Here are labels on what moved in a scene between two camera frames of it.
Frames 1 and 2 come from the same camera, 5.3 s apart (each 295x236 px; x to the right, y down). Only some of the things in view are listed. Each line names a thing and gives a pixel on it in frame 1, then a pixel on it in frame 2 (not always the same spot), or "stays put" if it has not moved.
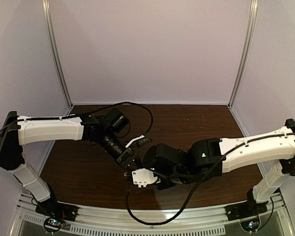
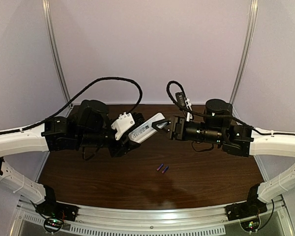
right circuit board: x=250 y=225 stays put
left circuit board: x=52 y=224 stays put
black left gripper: x=128 y=157 → x=121 y=149
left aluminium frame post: x=45 y=4 stays put
